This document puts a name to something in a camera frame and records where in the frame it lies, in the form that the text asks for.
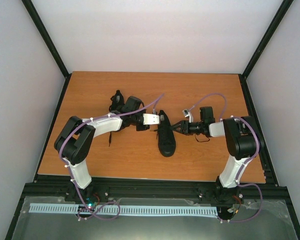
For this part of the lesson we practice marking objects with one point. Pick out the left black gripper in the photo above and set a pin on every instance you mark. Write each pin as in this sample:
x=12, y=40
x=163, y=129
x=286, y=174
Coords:
x=143, y=128

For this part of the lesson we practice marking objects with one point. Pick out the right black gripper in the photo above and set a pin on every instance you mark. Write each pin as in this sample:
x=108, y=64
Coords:
x=184, y=125

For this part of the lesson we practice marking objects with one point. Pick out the black sneaker with laces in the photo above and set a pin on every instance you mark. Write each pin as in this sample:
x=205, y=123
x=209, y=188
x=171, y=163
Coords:
x=165, y=136

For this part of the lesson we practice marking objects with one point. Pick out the black sneaker one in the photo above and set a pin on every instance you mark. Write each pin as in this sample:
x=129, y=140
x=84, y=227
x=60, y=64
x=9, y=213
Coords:
x=117, y=102

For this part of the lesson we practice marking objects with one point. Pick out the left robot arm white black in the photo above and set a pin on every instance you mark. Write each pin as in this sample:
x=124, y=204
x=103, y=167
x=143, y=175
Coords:
x=75, y=139

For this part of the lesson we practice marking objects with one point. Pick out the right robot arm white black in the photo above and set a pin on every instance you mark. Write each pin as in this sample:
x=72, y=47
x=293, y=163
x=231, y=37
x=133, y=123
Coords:
x=242, y=141

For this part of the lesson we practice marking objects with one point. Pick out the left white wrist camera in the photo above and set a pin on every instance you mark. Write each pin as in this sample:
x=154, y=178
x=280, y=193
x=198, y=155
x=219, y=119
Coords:
x=151, y=119

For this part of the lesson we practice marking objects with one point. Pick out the grey metal base plate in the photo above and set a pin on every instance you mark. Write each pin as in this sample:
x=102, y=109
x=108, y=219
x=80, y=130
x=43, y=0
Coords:
x=152, y=225

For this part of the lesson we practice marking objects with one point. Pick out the white slotted cable duct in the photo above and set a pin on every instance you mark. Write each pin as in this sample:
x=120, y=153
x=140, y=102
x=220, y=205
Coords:
x=125, y=210

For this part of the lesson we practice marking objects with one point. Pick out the right black corner post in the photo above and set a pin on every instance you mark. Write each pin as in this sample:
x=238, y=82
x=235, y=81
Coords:
x=271, y=29

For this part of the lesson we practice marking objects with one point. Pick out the black corner post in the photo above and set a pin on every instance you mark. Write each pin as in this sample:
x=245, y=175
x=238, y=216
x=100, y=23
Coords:
x=40, y=26
x=271, y=29

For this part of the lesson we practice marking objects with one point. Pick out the left black corner post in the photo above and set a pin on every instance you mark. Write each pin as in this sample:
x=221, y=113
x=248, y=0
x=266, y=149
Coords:
x=40, y=26

